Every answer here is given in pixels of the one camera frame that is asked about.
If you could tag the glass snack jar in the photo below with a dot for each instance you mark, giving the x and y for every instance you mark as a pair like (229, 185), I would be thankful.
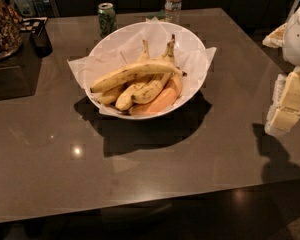
(10, 38)

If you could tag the white paper liner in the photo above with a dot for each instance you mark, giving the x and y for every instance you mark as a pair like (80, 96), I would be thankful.
(123, 47)

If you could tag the orange mango fruit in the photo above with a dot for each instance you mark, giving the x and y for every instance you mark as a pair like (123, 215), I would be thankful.
(166, 98)

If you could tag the clear plastic water bottle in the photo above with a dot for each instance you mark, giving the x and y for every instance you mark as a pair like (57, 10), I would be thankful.
(172, 10)

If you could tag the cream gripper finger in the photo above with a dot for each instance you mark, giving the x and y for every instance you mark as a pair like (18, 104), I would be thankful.
(275, 38)
(284, 113)

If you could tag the green soda can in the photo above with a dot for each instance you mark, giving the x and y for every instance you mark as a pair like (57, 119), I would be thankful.
(107, 19)

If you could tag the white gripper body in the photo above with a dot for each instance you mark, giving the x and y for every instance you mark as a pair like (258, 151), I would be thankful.
(299, 39)

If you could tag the small left yellow banana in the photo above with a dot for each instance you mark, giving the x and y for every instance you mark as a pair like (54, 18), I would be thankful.
(110, 96)

